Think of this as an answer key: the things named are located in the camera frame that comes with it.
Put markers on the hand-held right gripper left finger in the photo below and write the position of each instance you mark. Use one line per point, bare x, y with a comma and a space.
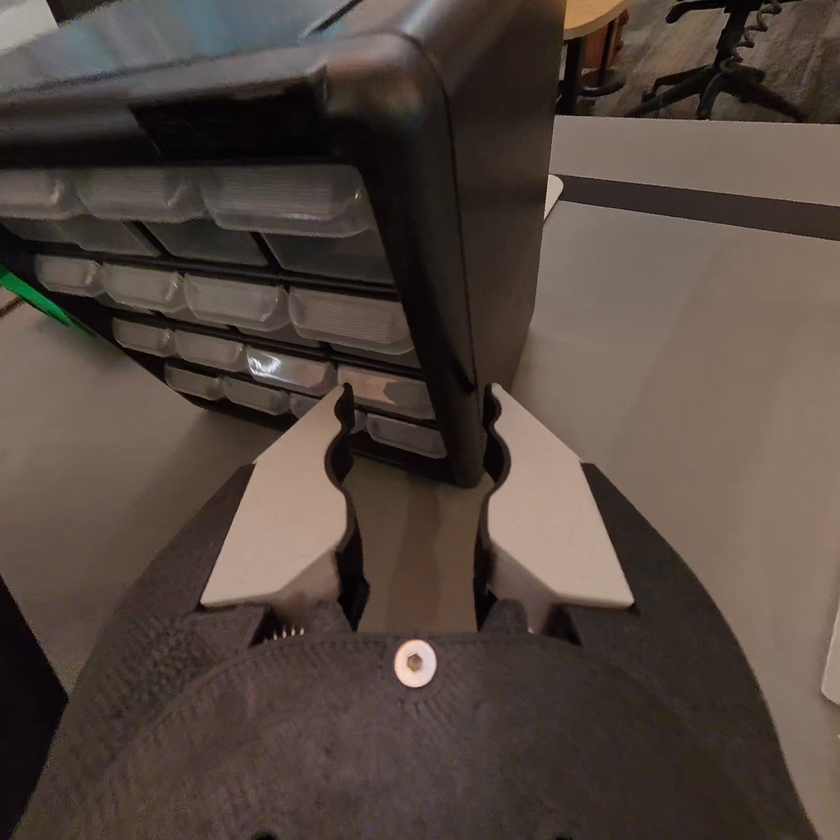
275, 525

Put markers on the black mesh office chair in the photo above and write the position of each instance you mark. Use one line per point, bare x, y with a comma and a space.
728, 72

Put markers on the black flat strip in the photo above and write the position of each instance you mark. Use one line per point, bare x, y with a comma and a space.
722, 207

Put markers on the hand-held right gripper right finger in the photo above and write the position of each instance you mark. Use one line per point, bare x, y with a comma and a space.
558, 531

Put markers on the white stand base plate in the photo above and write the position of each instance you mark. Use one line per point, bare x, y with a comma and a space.
553, 197

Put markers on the bank of small clear drawers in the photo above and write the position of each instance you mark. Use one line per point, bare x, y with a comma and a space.
282, 197

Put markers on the black drawer cabinet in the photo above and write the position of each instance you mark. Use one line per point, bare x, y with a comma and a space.
485, 197

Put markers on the green plastic bin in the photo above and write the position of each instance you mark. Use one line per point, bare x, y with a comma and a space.
46, 302

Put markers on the large clear plastic bin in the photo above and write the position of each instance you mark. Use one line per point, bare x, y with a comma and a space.
832, 656

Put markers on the black stand frame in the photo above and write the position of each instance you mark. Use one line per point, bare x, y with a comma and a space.
574, 72

